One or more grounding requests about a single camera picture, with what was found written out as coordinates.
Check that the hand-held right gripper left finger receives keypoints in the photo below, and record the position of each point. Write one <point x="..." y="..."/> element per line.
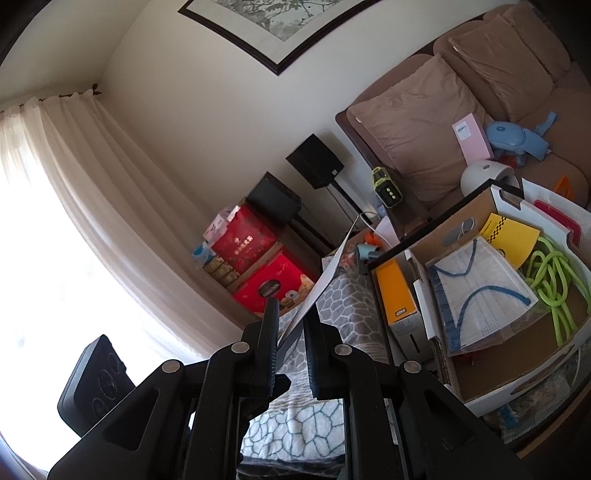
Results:
<point x="270" y="350"/>

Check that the blue massager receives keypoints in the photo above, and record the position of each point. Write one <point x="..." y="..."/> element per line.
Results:
<point x="505" y="134"/>

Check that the green black portable device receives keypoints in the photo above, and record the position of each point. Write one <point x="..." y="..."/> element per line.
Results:
<point x="388" y="191"/>

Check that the red gift box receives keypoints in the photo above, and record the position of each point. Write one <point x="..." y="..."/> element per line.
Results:
<point x="272" y="286"/>

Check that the large brown cushion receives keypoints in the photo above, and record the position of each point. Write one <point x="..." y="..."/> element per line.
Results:
<point x="415" y="129"/>

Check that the medium brown cushion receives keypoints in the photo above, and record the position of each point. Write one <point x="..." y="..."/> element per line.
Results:
<point x="503" y="64"/>

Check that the framed painting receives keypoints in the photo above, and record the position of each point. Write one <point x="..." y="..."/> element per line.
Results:
<point x="277" y="18"/>

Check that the pink flat box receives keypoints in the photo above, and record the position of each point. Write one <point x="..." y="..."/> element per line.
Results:
<point x="473" y="138"/>

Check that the white dome lamp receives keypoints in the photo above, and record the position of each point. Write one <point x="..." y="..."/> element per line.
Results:
<point x="485" y="175"/>

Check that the white document paper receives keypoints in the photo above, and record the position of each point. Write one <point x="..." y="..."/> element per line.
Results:
<point x="385" y="233"/>

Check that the white cardboard box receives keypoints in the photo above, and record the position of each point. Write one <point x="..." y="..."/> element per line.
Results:
<point x="508" y="369"/>

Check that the yellow booklet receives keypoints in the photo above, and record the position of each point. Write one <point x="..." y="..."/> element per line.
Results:
<point x="512" y="240"/>

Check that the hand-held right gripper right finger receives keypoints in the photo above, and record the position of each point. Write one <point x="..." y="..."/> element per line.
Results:
<point x="314" y="360"/>

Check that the black loudspeaker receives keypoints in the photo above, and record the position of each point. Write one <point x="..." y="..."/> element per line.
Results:
<point x="314" y="161"/>
<point x="272" y="198"/>

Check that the teal hair dryer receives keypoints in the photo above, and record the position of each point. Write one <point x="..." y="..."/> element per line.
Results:
<point x="367" y="251"/>

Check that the blue tissue pack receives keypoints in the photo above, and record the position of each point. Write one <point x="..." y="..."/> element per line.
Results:
<point x="203" y="254"/>

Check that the brown sofa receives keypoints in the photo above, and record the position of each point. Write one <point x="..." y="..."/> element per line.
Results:
<point x="568" y="152"/>

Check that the stack of yellow boxes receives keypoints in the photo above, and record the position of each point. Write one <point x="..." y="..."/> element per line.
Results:
<point x="221" y="274"/>

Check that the small brown cushion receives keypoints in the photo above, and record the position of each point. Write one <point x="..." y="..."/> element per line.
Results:
<point x="540" y="37"/>

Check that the pink white box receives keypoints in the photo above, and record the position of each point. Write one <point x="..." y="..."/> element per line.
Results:
<point x="219" y="226"/>

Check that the orange plastic basket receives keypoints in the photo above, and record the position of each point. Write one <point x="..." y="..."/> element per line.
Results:
<point x="565" y="187"/>

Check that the black speaker stand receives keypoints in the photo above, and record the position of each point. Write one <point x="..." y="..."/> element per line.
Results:
<point x="346" y="202"/>

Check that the white curtain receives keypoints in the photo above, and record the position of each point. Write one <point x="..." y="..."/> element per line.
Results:
<point x="92" y="184"/>

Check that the orange white box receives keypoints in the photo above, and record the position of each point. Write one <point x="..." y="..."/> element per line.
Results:
<point x="397" y="300"/>

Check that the white paper sheet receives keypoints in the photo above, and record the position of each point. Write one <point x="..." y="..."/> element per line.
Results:
<point x="323" y="277"/>

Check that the white pouch red label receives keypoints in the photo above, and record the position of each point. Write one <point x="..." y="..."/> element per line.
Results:
<point x="558" y="210"/>

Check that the grey white patterned blanket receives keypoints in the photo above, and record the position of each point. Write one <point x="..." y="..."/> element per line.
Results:
<point x="351" y="304"/>

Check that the face mask pack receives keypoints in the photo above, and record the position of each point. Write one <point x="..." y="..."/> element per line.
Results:
<point x="480" y="295"/>

